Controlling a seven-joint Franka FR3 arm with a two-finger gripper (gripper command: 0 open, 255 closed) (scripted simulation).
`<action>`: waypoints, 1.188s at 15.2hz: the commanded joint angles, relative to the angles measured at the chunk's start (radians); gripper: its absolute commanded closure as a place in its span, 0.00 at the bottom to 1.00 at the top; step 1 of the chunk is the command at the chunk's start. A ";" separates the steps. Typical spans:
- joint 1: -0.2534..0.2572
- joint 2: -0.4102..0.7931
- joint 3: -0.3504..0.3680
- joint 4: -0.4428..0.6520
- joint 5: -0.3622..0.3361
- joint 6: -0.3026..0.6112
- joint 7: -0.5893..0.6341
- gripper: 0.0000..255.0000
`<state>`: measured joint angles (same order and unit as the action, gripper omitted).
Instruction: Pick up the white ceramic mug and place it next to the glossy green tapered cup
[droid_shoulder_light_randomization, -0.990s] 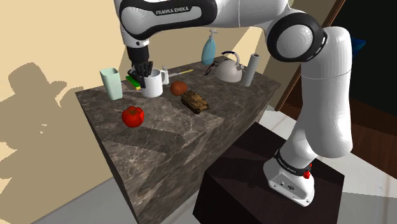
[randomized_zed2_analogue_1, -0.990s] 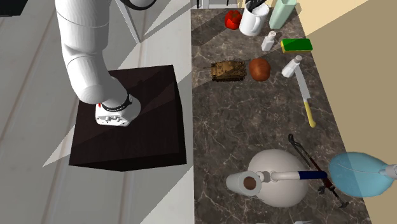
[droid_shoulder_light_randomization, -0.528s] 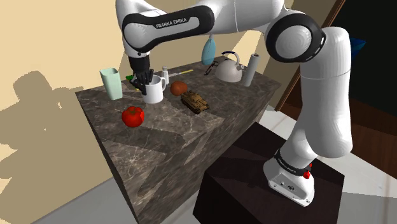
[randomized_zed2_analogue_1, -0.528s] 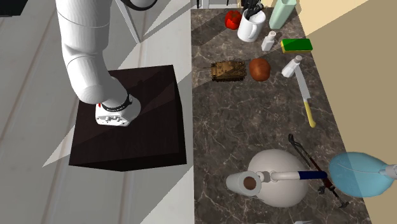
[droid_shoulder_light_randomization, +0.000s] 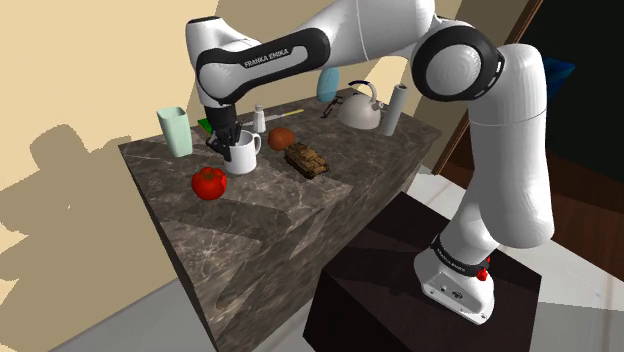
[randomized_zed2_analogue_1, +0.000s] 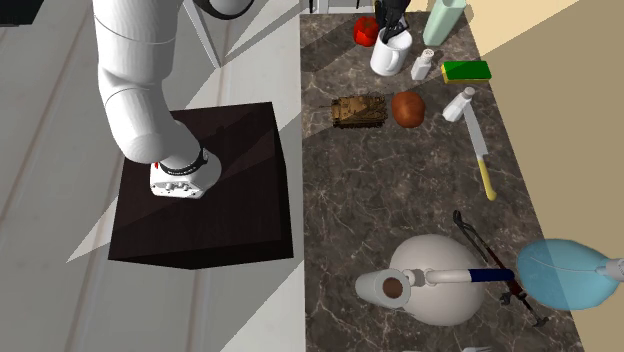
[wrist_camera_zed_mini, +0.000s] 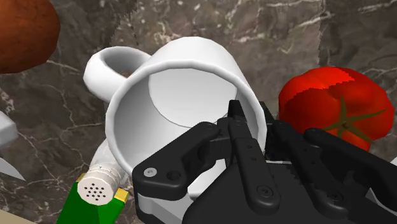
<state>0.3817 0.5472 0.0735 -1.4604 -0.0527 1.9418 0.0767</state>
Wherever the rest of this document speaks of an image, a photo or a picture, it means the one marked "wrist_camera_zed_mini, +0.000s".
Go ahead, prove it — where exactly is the green box with yellow trim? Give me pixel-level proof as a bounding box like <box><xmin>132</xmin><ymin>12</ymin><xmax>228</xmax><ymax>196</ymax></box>
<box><xmin>55</xmin><ymin>172</ymin><xmax>130</xmax><ymax>224</ymax></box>

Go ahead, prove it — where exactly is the white shaker with holed cap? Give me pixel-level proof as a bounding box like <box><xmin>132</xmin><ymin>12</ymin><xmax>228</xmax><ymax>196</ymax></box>
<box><xmin>77</xmin><ymin>139</ymin><xmax>125</xmax><ymax>206</ymax></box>

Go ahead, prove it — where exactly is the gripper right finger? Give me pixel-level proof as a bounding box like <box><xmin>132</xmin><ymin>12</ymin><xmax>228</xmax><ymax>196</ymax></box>
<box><xmin>260</xmin><ymin>101</ymin><xmax>397</xmax><ymax>221</ymax></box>

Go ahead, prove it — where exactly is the grey pointed blade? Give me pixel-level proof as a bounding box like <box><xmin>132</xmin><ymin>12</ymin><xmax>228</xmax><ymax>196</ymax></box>
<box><xmin>0</xmin><ymin>156</ymin><xmax>26</xmax><ymax>181</ymax></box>

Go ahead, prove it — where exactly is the beige flat board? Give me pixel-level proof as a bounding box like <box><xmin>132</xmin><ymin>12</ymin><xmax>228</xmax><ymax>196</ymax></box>
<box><xmin>0</xmin><ymin>209</ymin><xmax>36</xmax><ymax>224</ymax></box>

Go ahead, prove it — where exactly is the red tomato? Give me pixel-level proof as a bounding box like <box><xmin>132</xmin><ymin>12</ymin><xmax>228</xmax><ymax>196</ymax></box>
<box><xmin>278</xmin><ymin>66</ymin><xmax>395</xmax><ymax>153</ymax></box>

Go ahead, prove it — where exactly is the white grey block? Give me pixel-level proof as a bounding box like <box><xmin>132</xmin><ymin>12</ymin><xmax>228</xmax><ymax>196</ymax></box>
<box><xmin>0</xmin><ymin>111</ymin><xmax>18</xmax><ymax>148</ymax></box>

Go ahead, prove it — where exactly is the white mug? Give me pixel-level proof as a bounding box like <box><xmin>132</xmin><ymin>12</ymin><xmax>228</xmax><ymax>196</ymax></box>
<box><xmin>83</xmin><ymin>36</ymin><xmax>268</xmax><ymax>200</ymax></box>

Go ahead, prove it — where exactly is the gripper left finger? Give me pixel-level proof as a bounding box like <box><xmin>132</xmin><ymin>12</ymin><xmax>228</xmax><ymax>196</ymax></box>
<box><xmin>132</xmin><ymin>99</ymin><xmax>282</xmax><ymax>217</ymax></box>

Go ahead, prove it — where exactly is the brown round object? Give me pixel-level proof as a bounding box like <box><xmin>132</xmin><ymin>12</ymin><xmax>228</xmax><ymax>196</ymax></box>
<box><xmin>0</xmin><ymin>0</ymin><xmax>61</xmax><ymax>74</ymax></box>

